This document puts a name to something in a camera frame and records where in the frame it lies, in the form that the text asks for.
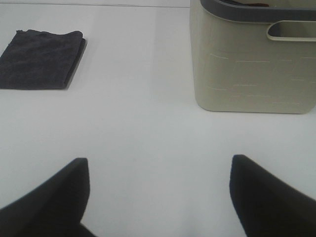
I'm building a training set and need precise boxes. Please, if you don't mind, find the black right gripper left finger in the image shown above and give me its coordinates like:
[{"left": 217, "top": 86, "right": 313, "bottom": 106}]
[{"left": 0, "top": 158, "right": 94, "bottom": 237}]

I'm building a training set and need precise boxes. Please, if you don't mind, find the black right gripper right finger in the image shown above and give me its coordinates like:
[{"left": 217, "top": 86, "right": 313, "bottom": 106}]
[{"left": 229, "top": 155, "right": 316, "bottom": 237}]

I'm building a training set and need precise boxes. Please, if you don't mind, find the dark grey towel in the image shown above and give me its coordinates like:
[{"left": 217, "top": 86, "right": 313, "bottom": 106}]
[{"left": 0, "top": 30, "right": 86, "bottom": 90}]

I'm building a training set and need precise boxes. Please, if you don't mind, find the beige plastic basket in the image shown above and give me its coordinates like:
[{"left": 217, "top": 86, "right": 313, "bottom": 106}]
[{"left": 190, "top": 0, "right": 316, "bottom": 114}]

